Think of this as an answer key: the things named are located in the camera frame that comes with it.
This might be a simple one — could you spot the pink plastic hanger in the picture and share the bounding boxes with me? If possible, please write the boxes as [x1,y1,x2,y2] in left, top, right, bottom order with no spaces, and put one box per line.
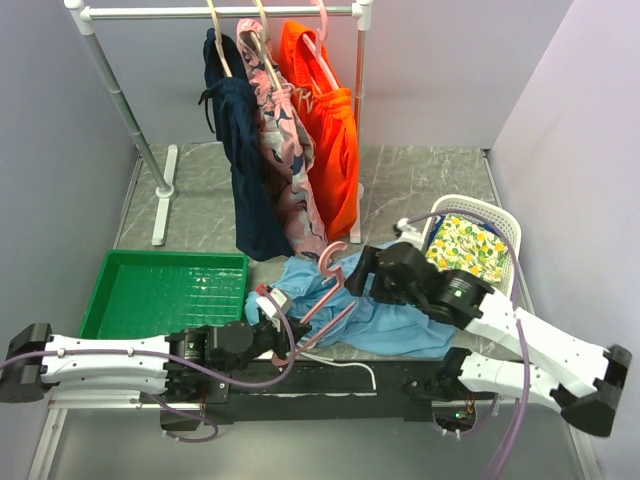
[271,241,355,367]

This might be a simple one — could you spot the light blue shorts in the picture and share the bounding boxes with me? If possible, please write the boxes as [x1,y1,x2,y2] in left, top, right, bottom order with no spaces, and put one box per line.
[272,257,456,359]

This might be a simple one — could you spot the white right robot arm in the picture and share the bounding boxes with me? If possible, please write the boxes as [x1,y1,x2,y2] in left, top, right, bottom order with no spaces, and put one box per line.
[345,242,632,438]

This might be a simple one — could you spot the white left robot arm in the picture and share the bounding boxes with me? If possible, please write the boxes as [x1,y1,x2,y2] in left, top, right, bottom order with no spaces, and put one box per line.
[1,318,311,403]

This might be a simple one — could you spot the lemon print shorts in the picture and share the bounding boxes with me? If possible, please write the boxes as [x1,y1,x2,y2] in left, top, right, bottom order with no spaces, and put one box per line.
[425,214,508,285]

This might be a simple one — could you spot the navy blue shorts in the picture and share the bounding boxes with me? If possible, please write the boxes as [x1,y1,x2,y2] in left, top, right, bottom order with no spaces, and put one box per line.
[198,27,294,261]

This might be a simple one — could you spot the pink floral shorts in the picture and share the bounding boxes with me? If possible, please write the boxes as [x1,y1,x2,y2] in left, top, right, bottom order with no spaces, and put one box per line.
[236,19,327,261]

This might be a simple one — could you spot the orange shorts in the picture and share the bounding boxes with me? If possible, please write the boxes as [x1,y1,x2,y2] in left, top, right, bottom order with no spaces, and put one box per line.
[277,20,360,241]

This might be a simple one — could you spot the pink hanger with orange shorts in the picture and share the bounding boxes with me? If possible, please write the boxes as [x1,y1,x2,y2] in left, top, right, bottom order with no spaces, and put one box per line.
[302,0,341,90]

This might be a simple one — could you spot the wooden hanger middle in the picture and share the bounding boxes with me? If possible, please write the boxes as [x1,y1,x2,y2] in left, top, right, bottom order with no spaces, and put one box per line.
[252,0,289,91]

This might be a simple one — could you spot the wooden hanger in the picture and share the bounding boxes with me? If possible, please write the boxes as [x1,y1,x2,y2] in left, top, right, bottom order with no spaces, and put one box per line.
[252,0,289,91]
[206,0,233,78]

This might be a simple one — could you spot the wooden hanger left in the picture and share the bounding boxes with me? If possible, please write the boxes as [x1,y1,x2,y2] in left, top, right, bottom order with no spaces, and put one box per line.
[206,0,233,78]

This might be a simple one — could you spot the white plastic laundry basket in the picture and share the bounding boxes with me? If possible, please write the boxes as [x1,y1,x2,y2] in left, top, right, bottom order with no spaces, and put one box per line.
[422,194,521,296]

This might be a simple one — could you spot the green plastic tray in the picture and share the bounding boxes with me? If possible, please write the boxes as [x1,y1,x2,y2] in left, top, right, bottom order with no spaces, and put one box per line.
[78,250,249,339]

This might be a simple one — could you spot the white metal clothes rack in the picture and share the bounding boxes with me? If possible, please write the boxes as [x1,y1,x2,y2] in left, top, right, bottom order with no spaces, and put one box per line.
[64,1,373,247]

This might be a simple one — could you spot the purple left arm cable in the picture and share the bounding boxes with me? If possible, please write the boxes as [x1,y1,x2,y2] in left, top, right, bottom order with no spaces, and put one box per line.
[0,287,297,444]

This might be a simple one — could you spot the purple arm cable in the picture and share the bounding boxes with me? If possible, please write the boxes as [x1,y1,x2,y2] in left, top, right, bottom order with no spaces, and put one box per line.
[0,287,297,444]
[399,209,530,480]

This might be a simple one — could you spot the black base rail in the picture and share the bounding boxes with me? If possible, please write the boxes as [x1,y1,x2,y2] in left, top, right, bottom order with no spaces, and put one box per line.
[137,357,496,426]

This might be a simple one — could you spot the white drawstring cord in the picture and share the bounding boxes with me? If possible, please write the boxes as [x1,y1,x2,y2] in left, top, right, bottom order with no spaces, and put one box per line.
[299,352,376,394]

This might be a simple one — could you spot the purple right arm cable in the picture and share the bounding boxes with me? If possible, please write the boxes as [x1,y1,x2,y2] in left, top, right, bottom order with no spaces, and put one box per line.
[399,209,530,480]

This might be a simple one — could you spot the aluminium frame rail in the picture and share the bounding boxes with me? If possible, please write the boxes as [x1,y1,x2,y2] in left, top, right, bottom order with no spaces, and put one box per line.
[27,364,601,480]

